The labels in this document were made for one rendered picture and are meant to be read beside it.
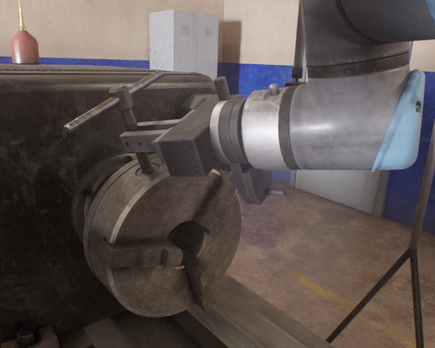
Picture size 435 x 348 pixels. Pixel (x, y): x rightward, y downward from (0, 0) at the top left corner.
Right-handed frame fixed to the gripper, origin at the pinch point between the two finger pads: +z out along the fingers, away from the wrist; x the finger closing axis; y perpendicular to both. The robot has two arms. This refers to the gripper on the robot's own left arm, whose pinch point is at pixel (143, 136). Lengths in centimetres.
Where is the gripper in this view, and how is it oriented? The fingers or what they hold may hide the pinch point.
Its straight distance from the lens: 52.3
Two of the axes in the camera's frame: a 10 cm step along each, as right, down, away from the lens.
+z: -8.6, -0.1, 5.2
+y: -2.6, -8.5, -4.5
